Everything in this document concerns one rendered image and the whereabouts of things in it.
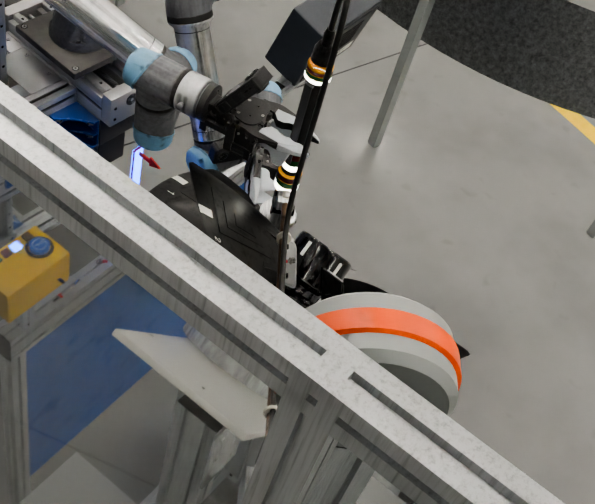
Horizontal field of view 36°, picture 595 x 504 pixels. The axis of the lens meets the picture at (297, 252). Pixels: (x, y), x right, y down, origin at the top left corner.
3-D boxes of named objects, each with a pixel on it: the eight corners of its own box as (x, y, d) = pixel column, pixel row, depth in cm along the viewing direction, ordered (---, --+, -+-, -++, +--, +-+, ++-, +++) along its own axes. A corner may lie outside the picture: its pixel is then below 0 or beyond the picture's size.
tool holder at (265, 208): (294, 241, 168) (305, 206, 161) (256, 235, 167) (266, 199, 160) (296, 206, 174) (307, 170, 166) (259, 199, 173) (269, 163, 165)
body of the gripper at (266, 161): (290, 168, 189) (290, 128, 197) (250, 159, 187) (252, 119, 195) (279, 192, 195) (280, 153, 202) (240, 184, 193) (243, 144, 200)
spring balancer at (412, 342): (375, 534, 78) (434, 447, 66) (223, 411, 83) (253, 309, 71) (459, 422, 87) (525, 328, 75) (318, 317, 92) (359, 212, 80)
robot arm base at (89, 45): (36, 27, 226) (35, -6, 219) (83, 7, 235) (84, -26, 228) (76, 60, 222) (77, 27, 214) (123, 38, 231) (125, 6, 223)
